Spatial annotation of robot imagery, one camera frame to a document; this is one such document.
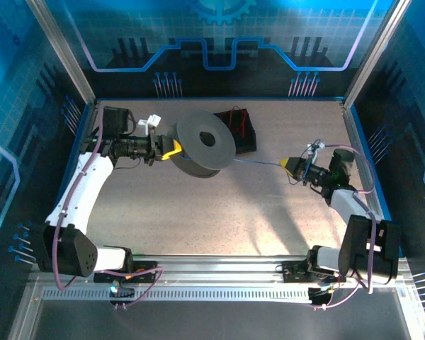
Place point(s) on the aluminium front rail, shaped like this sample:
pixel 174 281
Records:
pixel 216 272

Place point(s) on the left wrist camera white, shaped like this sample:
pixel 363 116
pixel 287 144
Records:
pixel 154 120

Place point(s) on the blue table edge strip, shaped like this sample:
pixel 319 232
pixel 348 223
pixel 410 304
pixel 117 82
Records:
pixel 361 141
pixel 71 170

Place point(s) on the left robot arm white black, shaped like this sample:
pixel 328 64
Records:
pixel 93 180

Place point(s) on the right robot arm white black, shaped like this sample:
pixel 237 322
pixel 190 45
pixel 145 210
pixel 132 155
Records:
pixel 354 248

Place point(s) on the black plastic bin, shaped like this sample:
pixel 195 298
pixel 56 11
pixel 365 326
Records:
pixel 246 141

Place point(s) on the dark glossy front panel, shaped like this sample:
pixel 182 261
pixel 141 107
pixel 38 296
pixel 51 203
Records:
pixel 216 322

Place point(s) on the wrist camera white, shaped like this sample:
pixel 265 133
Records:
pixel 313 150
pixel 154 120

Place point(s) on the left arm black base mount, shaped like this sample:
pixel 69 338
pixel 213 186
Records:
pixel 145 274

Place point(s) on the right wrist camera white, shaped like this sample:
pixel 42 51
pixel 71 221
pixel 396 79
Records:
pixel 313 150

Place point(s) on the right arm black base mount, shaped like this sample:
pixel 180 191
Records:
pixel 292 274

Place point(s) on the black connector box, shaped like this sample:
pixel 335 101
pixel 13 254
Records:
pixel 122 292
pixel 320 297

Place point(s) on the aluminium corner post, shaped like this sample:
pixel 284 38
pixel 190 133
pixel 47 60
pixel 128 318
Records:
pixel 375 53
pixel 62 53

